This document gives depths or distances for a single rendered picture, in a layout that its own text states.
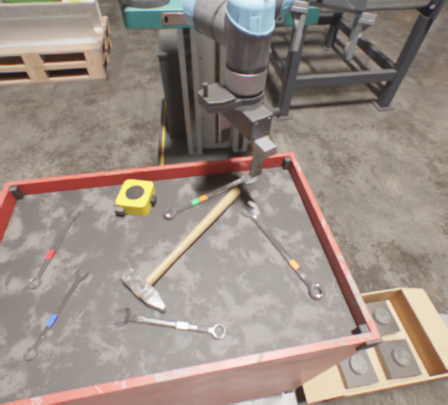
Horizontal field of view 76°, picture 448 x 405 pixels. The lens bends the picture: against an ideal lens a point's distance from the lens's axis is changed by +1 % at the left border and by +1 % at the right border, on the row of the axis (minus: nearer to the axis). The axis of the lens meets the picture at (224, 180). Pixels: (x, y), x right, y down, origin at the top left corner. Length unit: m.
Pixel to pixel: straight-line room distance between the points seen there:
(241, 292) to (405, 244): 1.51
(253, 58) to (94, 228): 0.50
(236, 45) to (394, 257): 1.62
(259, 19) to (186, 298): 0.50
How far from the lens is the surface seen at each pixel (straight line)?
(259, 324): 0.59
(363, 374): 1.44
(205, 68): 1.43
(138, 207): 0.69
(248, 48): 0.50
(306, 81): 2.46
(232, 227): 0.67
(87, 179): 0.79
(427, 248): 2.06
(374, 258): 1.86
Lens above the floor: 1.47
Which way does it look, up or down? 49 degrees down
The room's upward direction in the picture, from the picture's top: 2 degrees clockwise
